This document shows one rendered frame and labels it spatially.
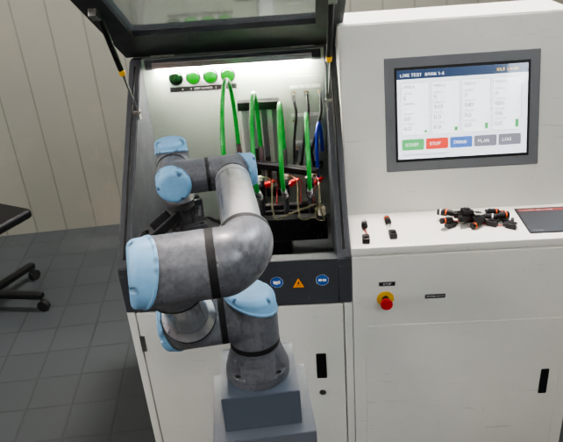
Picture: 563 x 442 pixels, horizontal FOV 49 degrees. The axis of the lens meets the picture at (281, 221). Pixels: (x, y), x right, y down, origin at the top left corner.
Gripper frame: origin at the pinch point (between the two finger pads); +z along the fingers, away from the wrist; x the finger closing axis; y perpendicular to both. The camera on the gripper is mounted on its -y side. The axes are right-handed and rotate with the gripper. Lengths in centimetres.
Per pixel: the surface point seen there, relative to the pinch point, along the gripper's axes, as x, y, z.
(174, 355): 28, -1, 46
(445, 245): -10, 75, 10
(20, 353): 148, -54, 107
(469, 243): -13, 81, 10
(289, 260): 10.7, 34.4, 12.6
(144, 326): 31.8, -8.0, 33.8
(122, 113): 259, 36, 29
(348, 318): 3, 49, 34
